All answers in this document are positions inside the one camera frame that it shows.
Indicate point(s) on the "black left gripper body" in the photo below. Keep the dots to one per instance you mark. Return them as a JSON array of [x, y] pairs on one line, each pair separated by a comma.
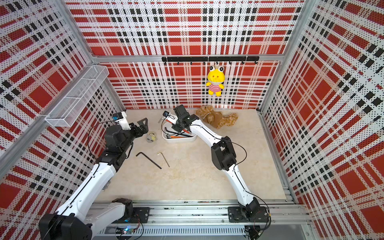
[[136, 133]]

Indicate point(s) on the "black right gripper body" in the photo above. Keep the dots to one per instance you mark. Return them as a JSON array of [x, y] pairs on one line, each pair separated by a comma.
[[178, 126]]

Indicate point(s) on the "orange handled hex key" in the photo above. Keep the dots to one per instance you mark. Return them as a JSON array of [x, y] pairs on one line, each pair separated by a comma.
[[178, 137]]

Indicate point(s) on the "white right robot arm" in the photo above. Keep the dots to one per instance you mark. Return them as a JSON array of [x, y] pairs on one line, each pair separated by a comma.
[[224, 159]]

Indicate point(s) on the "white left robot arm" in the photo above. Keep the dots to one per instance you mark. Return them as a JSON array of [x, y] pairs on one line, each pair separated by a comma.
[[70, 221]]

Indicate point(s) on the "white plastic storage box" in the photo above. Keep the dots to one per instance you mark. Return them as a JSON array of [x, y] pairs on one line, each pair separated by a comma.
[[172, 141]]

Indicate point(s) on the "small silver hex key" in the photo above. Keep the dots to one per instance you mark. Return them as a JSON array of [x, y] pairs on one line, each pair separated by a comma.
[[161, 154]]

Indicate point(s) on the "long black hex key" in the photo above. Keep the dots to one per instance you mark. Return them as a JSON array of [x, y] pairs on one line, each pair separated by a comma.
[[148, 158]]

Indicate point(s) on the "clear tape roll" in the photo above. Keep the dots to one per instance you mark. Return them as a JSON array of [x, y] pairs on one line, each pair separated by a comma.
[[151, 137]]

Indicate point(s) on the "brown plush teddy bear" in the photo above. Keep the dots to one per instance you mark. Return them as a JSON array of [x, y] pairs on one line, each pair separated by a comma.
[[214, 118]]

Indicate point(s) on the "yellow frog plush toy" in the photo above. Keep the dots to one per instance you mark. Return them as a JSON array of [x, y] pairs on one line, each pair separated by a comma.
[[216, 78]]

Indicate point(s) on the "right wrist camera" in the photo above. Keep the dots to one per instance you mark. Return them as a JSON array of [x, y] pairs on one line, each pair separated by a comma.
[[170, 117]]

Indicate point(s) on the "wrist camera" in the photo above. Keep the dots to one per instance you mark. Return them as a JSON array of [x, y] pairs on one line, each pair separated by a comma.
[[170, 117], [121, 119]]

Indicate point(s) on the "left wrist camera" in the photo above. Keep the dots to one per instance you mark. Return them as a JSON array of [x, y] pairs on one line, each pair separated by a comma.
[[121, 119]]

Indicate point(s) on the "black wall hook rail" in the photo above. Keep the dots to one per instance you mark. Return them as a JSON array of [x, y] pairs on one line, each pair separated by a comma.
[[241, 59]]

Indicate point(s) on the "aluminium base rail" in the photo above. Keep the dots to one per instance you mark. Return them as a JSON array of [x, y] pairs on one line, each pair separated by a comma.
[[222, 219]]

